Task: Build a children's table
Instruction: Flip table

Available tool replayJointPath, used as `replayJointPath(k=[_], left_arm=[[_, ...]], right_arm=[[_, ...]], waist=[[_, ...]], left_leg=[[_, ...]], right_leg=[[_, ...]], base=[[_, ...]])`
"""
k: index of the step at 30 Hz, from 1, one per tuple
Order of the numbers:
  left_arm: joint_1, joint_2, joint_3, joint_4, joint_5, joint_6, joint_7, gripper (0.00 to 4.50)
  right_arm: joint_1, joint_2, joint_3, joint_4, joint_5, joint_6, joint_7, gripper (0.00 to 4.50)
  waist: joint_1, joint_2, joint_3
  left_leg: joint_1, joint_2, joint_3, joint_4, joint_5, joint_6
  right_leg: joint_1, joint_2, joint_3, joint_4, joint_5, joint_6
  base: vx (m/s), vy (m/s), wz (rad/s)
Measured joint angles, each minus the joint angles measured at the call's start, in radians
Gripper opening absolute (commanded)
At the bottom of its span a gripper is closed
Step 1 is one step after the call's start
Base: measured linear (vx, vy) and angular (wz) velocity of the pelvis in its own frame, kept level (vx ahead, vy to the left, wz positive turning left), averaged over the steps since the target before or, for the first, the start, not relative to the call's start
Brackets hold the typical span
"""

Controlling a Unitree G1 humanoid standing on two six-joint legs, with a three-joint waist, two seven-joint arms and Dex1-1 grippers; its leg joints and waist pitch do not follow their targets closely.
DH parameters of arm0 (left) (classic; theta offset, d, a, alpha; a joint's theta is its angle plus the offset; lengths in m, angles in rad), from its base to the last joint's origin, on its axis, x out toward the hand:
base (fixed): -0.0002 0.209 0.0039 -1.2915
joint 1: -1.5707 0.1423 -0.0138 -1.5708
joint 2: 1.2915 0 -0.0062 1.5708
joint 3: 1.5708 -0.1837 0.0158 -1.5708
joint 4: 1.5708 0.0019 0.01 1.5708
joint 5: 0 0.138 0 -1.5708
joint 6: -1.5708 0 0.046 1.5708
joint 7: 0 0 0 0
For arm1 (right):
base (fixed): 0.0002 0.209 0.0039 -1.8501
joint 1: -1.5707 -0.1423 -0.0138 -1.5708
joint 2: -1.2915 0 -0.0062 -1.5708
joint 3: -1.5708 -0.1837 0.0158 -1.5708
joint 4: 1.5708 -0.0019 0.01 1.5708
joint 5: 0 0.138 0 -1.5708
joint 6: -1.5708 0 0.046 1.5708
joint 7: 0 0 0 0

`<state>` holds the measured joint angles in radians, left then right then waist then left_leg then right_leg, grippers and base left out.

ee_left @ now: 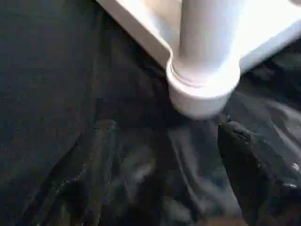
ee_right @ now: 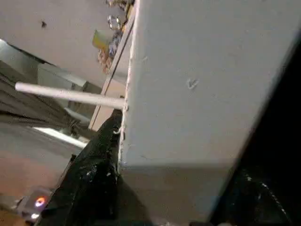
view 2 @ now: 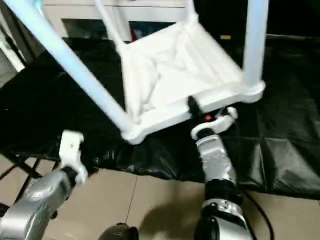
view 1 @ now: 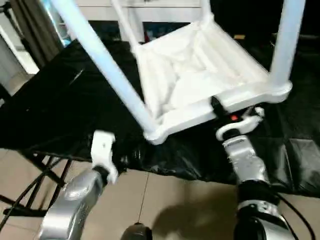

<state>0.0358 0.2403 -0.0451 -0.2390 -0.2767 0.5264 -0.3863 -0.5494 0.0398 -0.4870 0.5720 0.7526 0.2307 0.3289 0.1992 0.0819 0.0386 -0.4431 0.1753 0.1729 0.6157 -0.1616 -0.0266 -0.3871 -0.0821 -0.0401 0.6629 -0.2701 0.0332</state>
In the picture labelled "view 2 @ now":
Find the white plastic table top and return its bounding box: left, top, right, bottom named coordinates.
left=115, top=18, right=268, bottom=146

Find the white plastic table leg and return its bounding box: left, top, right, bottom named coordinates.
left=240, top=0, right=270, bottom=98
left=93, top=0, right=126, bottom=49
left=183, top=0, right=199, bottom=25
left=4, top=0, right=131, bottom=135

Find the black mat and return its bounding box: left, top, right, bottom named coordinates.
left=0, top=31, right=320, bottom=201

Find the black box with beige label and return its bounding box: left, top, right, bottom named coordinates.
left=197, top=0, right=247, bottom=45

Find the white cabinet with glass doors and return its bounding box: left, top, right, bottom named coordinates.
left=41, top=0, right=194, bottom=43

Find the dark robot foot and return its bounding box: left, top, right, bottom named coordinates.
left=99, top=221, right=140, bottom=240

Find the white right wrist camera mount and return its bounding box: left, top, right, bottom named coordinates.
left=190, top=106, right=239, bottom=140

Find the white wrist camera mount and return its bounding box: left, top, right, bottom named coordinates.
left=190, top=106, right=239, bottom=140
left=58, top=129, right=90, bottom=188

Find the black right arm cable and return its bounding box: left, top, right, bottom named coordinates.
left=239, top=189, right=276, bottom=240

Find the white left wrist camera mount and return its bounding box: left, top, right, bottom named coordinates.
left=58, top=129, right=90, bottom=188

